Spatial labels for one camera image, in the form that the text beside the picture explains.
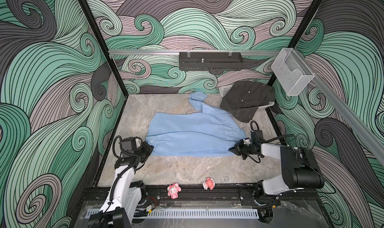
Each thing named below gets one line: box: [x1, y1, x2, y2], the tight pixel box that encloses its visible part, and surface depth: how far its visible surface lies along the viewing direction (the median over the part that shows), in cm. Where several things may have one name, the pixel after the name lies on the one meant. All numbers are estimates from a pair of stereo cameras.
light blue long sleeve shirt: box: [146, 92, 247, 156], surface depth 97 cm
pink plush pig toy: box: [167, 182, 182, 200], surface depth 74 cm
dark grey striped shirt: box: [220, 81, 276, 123], surface depth 112 cm
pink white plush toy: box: [202, 177, 215, 191], surface depth 77 cm
